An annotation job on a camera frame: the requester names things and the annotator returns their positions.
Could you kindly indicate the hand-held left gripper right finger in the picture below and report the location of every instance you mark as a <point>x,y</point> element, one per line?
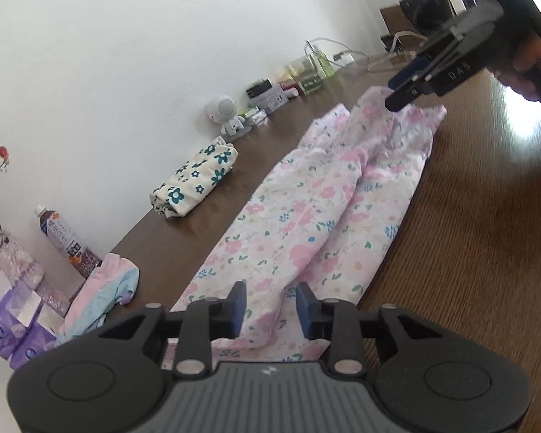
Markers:
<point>303,306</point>

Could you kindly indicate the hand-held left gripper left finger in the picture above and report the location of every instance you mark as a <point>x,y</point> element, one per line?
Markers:
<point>239,306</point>

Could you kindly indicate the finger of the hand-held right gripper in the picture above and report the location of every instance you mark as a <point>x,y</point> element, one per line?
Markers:
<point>405,97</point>
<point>410,72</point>

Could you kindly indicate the pink floral garment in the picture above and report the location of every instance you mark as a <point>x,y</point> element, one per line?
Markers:
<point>320,216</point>

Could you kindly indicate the person's right hand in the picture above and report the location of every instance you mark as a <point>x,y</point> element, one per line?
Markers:
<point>525,65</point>

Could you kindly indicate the dark charging device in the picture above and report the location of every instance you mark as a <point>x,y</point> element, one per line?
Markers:
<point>390,43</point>

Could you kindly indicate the brown wooden chair back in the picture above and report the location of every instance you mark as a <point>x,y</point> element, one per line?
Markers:
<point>392,20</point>

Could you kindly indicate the black bag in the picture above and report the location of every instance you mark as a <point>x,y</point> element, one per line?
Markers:
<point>423,7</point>

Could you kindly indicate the white charger plug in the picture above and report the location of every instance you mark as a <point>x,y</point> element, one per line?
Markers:
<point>344,58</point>

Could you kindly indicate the green spray bottle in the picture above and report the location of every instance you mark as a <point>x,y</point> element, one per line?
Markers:
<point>327,70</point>

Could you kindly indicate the glass cup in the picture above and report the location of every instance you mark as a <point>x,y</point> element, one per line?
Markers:
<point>306,76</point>

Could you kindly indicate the red and white tube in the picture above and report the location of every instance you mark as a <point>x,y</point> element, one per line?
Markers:
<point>291,94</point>

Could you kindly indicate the grey tin box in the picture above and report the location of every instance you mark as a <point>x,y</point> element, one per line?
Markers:
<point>275,98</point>

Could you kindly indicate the cream teal-flowered folded cloth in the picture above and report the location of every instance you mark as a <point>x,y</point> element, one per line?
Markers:
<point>198,176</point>

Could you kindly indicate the pink and blue pastel garment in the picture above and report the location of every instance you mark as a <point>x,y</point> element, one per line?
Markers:
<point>99,288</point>

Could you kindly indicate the small white box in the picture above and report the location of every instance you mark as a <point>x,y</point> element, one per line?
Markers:
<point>259,118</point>

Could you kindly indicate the black charger adapter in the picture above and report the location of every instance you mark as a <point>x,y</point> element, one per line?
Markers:
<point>258,88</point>

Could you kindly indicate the green packet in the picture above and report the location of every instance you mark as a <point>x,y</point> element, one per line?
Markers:
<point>249,112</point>

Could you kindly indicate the white robot-shaped speaker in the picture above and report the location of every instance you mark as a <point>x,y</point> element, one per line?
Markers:
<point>223,107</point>

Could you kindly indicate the brown tea bottle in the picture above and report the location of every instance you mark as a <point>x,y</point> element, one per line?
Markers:
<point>63,239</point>

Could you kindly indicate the purple tissue pack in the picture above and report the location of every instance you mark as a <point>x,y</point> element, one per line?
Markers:
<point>0,329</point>
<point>31,347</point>

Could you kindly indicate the pink textured vase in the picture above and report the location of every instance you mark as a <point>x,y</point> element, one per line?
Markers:
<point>13,257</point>

